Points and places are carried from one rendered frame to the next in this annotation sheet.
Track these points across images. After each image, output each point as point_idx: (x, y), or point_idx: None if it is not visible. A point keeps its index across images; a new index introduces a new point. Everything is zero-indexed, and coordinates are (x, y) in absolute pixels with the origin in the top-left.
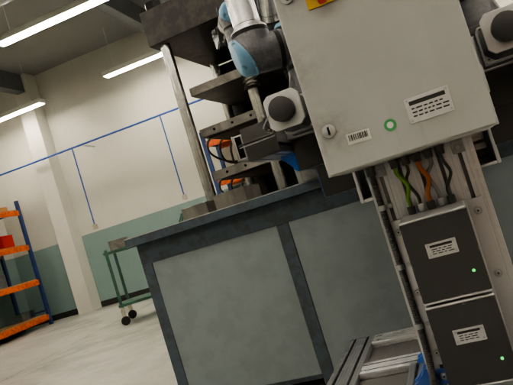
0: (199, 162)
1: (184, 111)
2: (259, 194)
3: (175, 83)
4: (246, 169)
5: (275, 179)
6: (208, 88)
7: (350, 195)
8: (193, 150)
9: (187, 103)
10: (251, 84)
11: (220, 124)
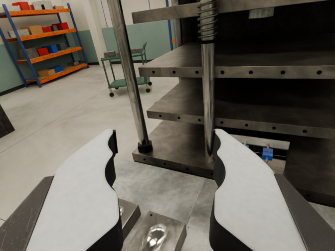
0: (133, 104)
1: (121, 47)
2: (183, 240)
3: (112, 7)
4: (178, 121)
5: (205, 144)
6: (153, 19)
7: None
8: (128, 91)
9: (125, 36)
10: (208, 38)
11: (160, 69)
